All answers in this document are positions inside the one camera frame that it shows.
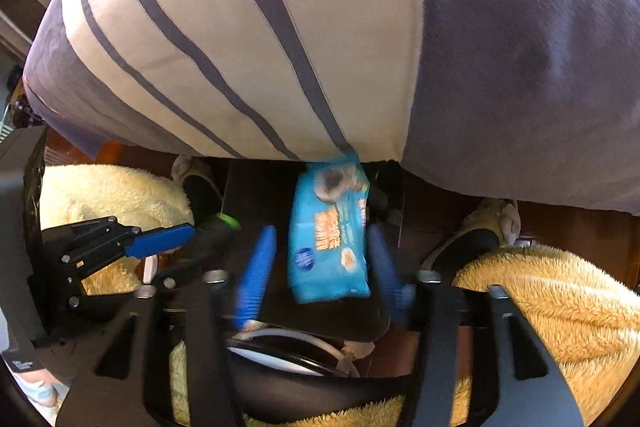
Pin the beige slipper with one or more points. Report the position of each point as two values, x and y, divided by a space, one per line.
492 219
192 172

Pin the blue snack packet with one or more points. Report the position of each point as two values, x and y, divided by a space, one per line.
325 247

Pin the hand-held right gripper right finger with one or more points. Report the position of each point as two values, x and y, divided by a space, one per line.
386 274

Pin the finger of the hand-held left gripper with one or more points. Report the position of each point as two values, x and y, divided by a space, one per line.
160 241
172 276

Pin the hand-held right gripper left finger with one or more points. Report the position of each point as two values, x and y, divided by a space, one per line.
255 267

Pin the bin with black bag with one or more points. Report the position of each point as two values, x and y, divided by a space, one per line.
300 387

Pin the blue white striped bed sheet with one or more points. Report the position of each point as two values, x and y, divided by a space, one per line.
350 32

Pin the person's right leg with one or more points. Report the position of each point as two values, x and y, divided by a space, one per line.
560 317

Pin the dark object with green tip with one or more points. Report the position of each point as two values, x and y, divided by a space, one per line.
222 223

